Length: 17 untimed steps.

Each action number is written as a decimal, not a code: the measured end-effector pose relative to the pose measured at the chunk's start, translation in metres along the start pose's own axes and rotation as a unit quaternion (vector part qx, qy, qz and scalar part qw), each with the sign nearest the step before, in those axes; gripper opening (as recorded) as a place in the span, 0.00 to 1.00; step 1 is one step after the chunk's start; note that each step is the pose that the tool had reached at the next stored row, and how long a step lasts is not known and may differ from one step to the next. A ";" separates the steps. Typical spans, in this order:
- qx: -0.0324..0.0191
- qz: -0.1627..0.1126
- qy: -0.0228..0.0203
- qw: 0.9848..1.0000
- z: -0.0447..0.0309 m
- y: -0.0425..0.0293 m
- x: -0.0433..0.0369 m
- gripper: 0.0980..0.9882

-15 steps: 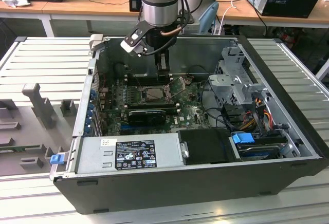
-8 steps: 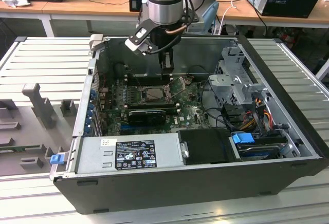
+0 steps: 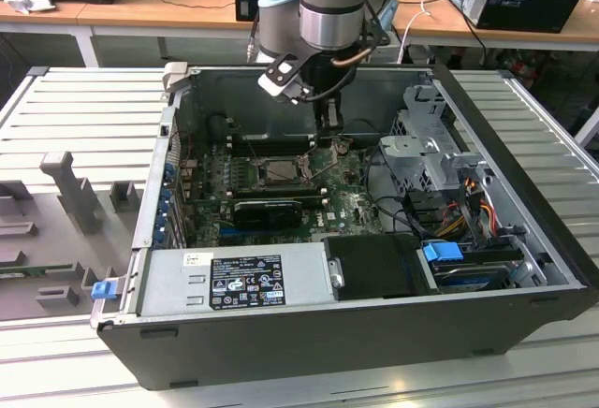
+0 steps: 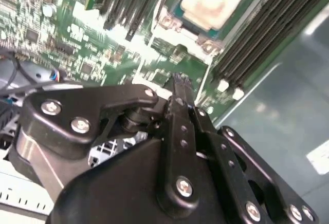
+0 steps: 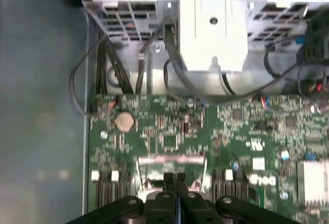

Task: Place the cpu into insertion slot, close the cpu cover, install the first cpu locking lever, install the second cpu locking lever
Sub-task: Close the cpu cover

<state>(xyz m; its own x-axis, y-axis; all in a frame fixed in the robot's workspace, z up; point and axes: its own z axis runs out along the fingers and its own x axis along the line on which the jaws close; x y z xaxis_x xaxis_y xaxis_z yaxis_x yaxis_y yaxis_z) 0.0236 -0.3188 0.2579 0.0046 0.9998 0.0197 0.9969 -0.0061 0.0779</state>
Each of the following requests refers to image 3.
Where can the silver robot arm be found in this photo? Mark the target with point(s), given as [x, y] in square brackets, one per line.
[330, 1]

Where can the black RAM slot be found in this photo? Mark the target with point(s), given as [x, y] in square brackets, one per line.
[276, 150]
[281, 192]
[276, 140]
[281, 185]

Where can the CPU socket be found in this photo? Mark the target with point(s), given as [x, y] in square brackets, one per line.
[258, 171]

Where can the pale blue teach pendant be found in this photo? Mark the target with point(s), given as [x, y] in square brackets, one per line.
[390, 10]

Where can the grey metal drive cage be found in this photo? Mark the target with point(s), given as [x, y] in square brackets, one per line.
[412, 146]

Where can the green motherboard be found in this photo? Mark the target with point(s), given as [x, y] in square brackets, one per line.
[346, 193]

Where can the grey plastic case latch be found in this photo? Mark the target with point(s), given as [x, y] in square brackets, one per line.
[174, 76]

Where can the wooden desk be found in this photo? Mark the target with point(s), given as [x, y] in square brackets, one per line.
[515, 36]
[154, 10]

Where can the black plastic shroud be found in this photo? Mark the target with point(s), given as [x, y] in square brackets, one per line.
[379, 267]

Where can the blue disk carrier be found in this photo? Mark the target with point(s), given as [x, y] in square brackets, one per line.
[442, 251]

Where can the hard disk drive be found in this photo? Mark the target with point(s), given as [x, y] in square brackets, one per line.
[472, 278]

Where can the grey power supply unit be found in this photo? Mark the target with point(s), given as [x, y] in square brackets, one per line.
[164, 286]

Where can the black open PC case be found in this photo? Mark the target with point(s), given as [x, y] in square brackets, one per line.
[281, 352]

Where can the grey parts rack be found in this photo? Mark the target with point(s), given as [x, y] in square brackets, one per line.
[70, 239]

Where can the blue plastic case latch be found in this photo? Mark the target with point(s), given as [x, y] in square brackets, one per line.
[103, 290]

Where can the green RAM stick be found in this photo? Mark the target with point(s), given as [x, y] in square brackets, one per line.
[23, 274]

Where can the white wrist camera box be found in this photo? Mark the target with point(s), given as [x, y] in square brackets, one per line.
[281, 73]

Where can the white metal frame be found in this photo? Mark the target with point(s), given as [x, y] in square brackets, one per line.
[587, 127]

